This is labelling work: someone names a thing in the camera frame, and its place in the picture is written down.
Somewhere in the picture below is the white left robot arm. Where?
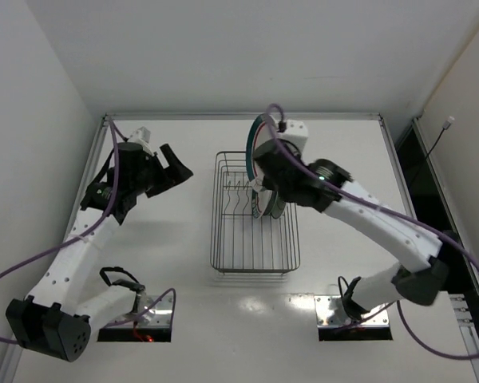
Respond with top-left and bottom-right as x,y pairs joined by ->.
6,140 -> 193,362

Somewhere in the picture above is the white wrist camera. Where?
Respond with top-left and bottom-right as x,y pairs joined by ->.
128,126 -> 153,156
277,120 -> 309,152

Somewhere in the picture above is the green red ring plate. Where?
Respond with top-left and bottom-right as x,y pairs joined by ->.
251,190 -> 277,219
245,113 -> 276,192

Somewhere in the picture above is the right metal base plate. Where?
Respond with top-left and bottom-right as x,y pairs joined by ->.
314,294 -> 390,330

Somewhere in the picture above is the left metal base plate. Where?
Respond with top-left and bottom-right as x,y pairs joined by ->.
100,293 -> 173,331

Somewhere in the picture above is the blue floral green plate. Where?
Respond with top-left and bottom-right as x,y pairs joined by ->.
270,196 -> 287,219

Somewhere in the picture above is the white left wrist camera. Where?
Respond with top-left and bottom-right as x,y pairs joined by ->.
128,126 -> 153,156

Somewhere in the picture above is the metal base plate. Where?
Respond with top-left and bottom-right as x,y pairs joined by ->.
314,294 -> 390,330
100,293 -> 173,331

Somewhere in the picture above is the grey wire dish rack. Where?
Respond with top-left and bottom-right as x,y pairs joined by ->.
210,151 -> 301,274

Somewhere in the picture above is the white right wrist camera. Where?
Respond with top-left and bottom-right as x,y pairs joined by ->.
277,120 -> 309,152

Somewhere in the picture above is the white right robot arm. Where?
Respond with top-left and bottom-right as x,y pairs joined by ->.
253,140 -> 449,321

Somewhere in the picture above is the black wall cable white plug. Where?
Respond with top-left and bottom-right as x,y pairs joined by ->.
407,116 -> 455,188

